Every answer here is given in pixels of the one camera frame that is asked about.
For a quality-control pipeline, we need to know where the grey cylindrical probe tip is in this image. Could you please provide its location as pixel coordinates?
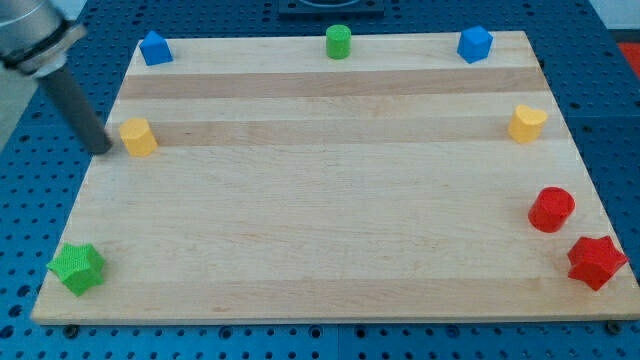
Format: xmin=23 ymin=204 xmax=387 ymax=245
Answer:
xmin=38 ymin=65 xmax=112 ymax=155

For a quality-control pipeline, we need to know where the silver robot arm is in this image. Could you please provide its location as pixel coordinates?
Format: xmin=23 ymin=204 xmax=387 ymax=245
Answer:
xmin=1 ymin=0 xmax=112 ymax=155

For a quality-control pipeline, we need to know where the yellow hexagon block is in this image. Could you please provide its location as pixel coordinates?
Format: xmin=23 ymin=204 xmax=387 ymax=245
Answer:
xmin=119 ymin=118 xmax=158 ymax=157

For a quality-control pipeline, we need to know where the blue pentagon block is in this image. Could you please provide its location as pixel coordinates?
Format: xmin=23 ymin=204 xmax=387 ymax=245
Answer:
xmin=139 ymin=31 xmax=173 ymax=66

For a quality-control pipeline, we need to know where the green star block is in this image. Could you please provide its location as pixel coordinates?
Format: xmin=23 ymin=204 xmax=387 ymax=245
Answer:
xmin=47 ymin=243 xmax=105 ymax=297

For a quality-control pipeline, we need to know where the wooden board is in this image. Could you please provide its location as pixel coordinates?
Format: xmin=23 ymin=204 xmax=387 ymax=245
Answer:
xmin=32 ymin=31 xmax=639 ymax=325

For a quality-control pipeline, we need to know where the green cylinder block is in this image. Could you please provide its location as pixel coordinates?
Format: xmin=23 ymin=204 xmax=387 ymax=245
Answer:
xmin=325 ymin=24 xmax=352 ymax=60

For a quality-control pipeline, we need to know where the blue cube block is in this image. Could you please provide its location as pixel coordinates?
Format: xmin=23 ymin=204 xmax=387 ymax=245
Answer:
xmin=457 ymin=26 xmax=494 ymax=64

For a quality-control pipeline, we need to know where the yellow heart block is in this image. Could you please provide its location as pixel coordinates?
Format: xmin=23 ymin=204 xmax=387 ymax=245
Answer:
xmin=507 ymin=104 xmax=548 ymax=144

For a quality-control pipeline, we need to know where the red cylinder block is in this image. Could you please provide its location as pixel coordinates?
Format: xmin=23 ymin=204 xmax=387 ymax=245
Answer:
xmin=528 ymin=187 xmax=575 ymax=233

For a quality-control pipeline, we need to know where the red star block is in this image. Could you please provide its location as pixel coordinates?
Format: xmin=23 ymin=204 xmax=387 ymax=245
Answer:
xmin=567 ymin=236 xmax=628 ymax=291

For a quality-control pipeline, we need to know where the dark blue base plate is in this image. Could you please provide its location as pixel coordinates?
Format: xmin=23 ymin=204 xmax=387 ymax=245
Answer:
xmin=276 ymin=0 xmax=385 ymax=17

